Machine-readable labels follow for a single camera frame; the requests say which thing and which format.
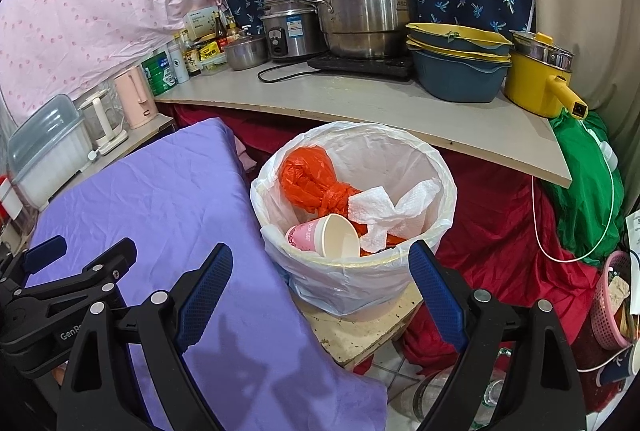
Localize white paper towel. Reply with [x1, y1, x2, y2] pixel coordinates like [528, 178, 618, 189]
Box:
[347, 178, 443, 252]

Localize white cable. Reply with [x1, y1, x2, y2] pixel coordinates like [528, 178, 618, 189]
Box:
[531, 118, 617, 264]

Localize purple table cloth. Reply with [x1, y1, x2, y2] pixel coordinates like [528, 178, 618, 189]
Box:
[25, 118, 388, 431]

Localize wooden board under bin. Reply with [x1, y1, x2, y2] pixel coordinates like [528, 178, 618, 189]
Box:
[300, 283, 426, 367]

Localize white lined trash bin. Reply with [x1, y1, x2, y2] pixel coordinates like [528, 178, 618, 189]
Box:
[250, 121, 458, 317]

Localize green plastic bag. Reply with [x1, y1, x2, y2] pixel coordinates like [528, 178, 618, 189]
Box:
[550, 108, 626, 267]

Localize pink electric kettle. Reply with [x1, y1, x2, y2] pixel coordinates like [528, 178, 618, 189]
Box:
[114, 65, 158, 129]

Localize white glass kettle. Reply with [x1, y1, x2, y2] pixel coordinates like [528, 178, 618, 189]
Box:
[77, 91, 128, 156]

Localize green tin can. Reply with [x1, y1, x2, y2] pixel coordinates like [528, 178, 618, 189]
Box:
[141, 51, 178, 98]

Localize black power cable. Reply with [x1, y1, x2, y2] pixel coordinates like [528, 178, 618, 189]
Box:
[257, 61, 321, 83]

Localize blue paper cup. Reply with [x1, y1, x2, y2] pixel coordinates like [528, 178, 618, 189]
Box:
[597, 346, 636, 387]

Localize pink plastic basket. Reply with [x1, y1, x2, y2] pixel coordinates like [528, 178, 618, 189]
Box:
[590, 251, 640, 349]

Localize small steel pot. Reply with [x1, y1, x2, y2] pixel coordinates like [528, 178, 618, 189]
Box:
[222, 34, 268, 71]

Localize clear food container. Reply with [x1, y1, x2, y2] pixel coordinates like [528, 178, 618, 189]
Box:
[200, 58, 231, 76]

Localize orange plastic bag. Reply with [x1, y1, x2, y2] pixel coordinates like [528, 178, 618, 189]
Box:
[279, 146, 362, 218]

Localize red cloth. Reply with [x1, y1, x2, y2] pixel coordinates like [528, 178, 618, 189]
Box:
[160, 104, 608, 377]

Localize dark sauce bottle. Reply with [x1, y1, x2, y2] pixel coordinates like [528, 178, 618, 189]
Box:
[180, 31, 202, 78]

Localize steel pot insert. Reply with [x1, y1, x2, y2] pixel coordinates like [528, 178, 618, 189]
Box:
[512, 31, 575, 72]

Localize white bottle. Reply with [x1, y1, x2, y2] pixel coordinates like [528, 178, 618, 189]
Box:
[170, 44, 191, 84]

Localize white and green box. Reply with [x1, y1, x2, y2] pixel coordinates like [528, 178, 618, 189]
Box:
[182, 10, 221, 43]

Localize clear glass jar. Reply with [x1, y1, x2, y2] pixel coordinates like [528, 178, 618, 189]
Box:
[415, 366, 501, 431]

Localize white dish box grey lid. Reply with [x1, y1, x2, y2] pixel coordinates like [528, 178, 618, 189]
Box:
[7, 94, 96, 212]

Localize pink dotted cloth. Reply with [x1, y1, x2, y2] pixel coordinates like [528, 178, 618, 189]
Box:
[0, 0, 241, 122]

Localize yellow electric pot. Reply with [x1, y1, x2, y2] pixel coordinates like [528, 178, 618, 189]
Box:
[504, 51, 588, 119]

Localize blue basin with yellow rim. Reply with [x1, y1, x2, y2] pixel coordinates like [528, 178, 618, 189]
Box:
[410, 48, 512, 103]
[406, 22, 513, 53]
[406, 38, 512, 63]

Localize white paper tag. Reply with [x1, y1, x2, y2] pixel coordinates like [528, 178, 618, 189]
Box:
[625, 211, 640, 252]

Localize steel rice cooker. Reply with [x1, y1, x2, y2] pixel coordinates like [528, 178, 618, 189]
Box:
[260, 0, 326, 62]

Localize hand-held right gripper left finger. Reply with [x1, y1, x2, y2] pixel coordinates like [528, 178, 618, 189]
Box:
[55, 242, 234, 431]

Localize black induction cooktop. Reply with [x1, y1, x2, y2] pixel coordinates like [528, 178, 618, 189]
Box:
[307, 54, 416, 79]

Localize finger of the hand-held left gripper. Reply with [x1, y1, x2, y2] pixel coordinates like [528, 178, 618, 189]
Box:
[9, 235, 68, 286]
[15, 238, 138, 312]

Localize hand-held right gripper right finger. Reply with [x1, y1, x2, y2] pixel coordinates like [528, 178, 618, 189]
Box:
[408, 240, 587, 431]

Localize pink paper cup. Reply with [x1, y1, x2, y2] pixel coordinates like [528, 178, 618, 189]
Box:
[285, 214, 361, 259]

